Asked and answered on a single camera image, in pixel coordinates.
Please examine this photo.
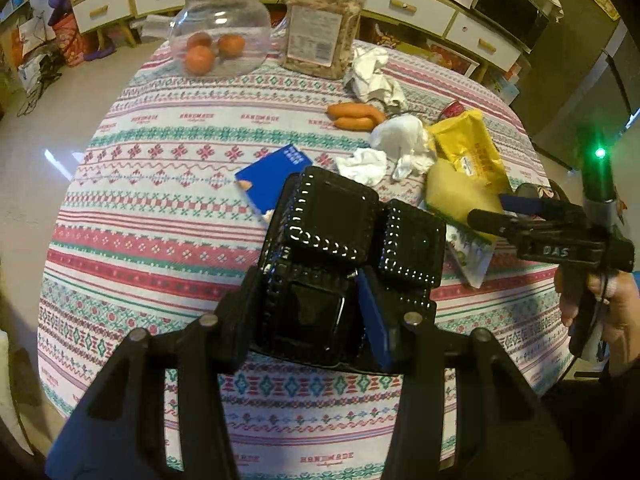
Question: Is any large crumpled grey-white paper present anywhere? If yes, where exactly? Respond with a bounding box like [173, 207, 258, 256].
[345, 46, 409, 111]

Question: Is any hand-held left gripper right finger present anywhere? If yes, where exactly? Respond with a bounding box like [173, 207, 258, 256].
[356, 264, 576, 480]

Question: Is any yellow green snack packet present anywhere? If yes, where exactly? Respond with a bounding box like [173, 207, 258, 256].
[424, 160, 503, 289]

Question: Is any person's right hand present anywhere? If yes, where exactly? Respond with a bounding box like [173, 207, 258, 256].
[557, 264, 640, 376]

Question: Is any red patterned bag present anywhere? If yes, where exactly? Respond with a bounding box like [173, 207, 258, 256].
[54, 14, 98, 67]

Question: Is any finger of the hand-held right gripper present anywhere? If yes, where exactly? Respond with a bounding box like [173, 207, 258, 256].
[499, 192, 587, 222]
[466, 208, 523, 239]

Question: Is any glass jar with wooden lid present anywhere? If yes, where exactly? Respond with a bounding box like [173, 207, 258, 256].
[169, 0, 273, 78]

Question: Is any white tissue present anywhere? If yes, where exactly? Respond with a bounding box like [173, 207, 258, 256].
[334, 147, 390, 186]
[370, 114, 437, 182]

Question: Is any blue booklet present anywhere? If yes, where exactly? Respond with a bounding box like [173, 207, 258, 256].
[234, 144, 313, 226]

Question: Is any black plastic food tray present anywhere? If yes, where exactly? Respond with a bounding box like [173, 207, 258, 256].
[255, 165, 447, 376]

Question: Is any orange carrot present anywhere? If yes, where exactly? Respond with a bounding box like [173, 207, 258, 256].
[326, 102, 387, 123]
[333, 116, 377, 132]

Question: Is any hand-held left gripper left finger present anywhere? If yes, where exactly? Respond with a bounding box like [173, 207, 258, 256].
[45, 262, 268, 480]

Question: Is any grey refrigerator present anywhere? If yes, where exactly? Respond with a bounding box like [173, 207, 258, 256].
[530, 20, 640, 173]

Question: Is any white drawer cabinet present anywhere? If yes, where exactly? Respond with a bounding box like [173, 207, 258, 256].
[65, 0, 531, 86]

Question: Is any clear plastic snack jar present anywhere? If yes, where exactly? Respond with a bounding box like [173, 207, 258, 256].
[279, 0, 368, 81]

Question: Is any black microwave oven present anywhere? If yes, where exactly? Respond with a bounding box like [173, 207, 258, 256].
[472, 0, 552, 52]

